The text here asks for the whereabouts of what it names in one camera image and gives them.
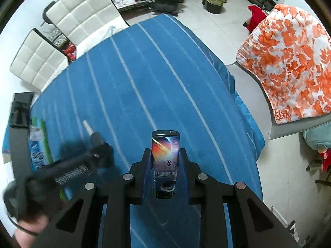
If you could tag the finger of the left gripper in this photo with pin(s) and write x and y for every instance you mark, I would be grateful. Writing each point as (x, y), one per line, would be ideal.
(66, 170)

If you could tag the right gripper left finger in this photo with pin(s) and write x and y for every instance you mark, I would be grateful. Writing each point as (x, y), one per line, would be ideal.
(100, 213)

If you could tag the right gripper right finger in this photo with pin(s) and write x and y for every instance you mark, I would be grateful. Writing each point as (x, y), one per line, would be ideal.
(231, 213)

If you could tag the black car keys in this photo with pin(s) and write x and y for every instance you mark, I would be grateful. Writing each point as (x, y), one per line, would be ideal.
(95, 136)

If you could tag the galaxy print lighter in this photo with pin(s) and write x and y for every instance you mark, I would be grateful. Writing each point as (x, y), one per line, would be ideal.
(165, 145)

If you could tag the person left hand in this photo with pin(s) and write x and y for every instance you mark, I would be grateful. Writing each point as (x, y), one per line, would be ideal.
(25, 234)

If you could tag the blue cardboard milk box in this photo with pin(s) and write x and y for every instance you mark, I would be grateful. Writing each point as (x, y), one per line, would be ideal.
(38, 144)

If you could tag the blue striped tablecloth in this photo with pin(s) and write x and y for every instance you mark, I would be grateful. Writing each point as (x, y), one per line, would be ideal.
(154, 75)

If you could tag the red plastic bag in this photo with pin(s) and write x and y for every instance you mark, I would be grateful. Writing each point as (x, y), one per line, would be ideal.
(70, 51)

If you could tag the teal blanket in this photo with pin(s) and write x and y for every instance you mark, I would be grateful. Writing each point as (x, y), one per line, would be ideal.
(318, 138)

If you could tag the left white padded chair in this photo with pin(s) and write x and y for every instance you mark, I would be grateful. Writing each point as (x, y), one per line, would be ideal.
(38, 61)

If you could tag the white padded chair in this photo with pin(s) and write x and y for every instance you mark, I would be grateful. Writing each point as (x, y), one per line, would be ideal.
(84, 22)
(38, 61)

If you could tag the grey chair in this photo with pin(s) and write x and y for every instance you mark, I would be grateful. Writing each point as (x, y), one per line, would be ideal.
(254, 97)

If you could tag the right white padded chair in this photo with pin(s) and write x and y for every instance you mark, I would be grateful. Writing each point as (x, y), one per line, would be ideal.
(84, 22)

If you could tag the orange floral cloth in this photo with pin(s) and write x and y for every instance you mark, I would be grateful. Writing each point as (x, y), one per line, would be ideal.
(289, 54)

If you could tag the black trash bin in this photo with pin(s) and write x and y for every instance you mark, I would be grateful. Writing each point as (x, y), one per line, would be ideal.
(214, 6)

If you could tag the red garment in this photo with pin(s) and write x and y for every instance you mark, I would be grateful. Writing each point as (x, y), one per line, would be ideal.
(257, 15)

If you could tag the wire clothes hanger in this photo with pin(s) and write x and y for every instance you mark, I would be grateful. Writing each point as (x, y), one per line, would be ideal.
(110, 32)

